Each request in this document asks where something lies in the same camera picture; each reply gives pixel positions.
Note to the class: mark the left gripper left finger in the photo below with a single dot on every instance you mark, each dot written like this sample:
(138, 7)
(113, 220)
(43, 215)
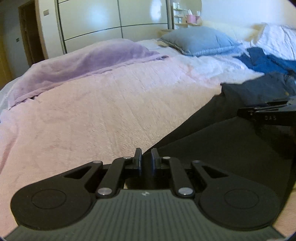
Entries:
(137, 159)

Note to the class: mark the white padded headboard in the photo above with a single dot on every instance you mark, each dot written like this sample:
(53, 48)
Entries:
(236, 32)

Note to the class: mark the pink cup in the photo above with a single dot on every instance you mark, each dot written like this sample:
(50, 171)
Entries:
(192, 19)

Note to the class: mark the grey square cushion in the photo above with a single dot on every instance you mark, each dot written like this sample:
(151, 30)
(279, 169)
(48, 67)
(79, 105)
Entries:
(200, 41)

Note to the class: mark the black shorts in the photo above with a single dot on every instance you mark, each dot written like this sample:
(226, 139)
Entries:
(217, 136)

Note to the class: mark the patterned white bedspread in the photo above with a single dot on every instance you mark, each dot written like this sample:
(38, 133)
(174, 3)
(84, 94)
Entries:
(108, 115)

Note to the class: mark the cream sliding wardrobe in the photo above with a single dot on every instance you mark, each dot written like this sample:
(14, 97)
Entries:
(71, 25)

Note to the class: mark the navy blue trousers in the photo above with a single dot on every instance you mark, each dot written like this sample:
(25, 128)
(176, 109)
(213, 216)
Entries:
(269, 87)

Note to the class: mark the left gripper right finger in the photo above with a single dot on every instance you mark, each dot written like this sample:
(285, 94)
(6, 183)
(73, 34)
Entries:
(155, 159)

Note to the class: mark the wooden door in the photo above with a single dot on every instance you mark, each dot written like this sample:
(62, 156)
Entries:
(31, 30)

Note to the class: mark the lilac fleece blanket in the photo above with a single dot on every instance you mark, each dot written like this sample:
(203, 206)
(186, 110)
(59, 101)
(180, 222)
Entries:
(94, 59)

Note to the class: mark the blue denim jeans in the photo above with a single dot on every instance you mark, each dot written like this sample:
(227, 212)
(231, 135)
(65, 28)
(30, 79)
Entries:
(260, 62)

